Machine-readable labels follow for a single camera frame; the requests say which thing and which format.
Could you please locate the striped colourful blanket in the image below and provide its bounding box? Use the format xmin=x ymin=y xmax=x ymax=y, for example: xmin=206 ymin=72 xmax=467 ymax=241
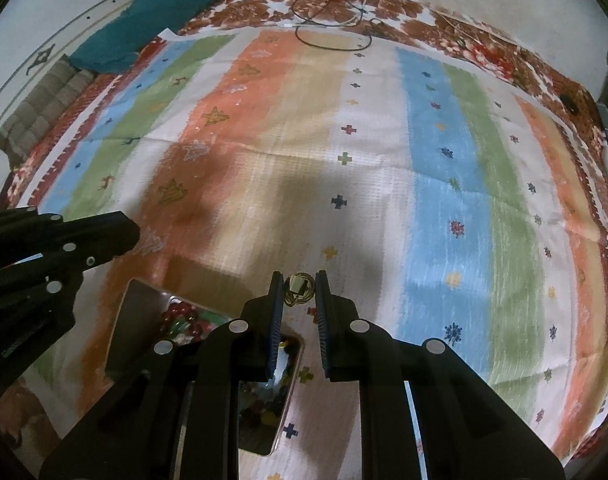
xmin=18 ymin=27 xmax=608 ymax=480

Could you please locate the striped grey pillow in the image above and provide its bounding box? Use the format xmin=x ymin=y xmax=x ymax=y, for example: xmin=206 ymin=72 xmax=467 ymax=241
xmin=0 ymin=55 xmax=97 ymax=169

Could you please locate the dark red bead bracelet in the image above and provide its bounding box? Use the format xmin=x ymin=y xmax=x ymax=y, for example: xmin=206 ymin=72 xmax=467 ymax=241
xmin=158 ymin=301 xmax=221 ymax=344

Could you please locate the black cable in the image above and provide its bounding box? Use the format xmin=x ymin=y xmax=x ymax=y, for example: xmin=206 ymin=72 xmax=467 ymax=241
xmin=291 ymin=0 xmax=375 ymax=52

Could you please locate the teal towel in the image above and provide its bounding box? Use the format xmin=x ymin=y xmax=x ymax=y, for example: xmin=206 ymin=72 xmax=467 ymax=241
xmin=69 ymin=0 xmax=216 ymax=74

